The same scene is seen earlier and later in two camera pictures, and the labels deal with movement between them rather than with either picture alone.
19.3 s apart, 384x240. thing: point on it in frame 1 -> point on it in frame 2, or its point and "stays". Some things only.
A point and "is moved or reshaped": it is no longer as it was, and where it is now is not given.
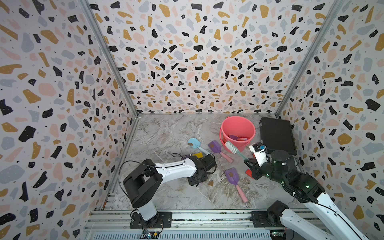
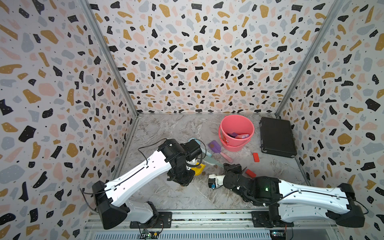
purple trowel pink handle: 234,137 is moved or reshaped
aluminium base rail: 115,225 stays
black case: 277,134 stays
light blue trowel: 195,143 stays
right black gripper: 255,167 -> 230,170
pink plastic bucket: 238,131 stays
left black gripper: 193,183 -> 184,182
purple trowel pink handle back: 216,146 stays
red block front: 249,172 stays
